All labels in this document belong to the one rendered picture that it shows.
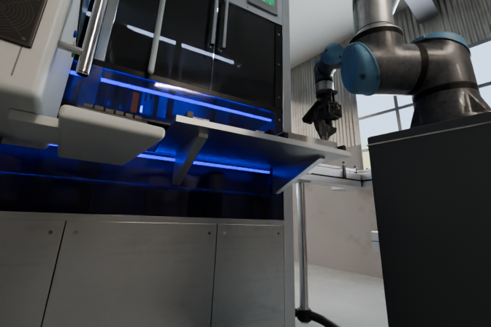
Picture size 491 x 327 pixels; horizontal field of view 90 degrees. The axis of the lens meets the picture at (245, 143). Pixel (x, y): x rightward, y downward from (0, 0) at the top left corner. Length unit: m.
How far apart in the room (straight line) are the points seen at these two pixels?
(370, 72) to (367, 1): 0.19
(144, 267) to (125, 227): 0.16
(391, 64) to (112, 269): 1.04
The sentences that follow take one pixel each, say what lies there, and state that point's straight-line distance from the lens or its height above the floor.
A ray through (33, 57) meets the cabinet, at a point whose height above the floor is 0.88.
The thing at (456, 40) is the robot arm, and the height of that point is 0.99.
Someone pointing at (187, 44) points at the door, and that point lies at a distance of 1.36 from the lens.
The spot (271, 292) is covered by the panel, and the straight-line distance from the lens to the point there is 1.30.
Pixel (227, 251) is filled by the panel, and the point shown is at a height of 0.47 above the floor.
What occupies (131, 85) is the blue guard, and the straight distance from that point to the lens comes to 1.18.
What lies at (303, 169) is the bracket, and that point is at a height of 0.82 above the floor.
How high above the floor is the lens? 0.61
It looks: 17 degrees up
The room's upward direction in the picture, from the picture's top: 2 degrees clockwise
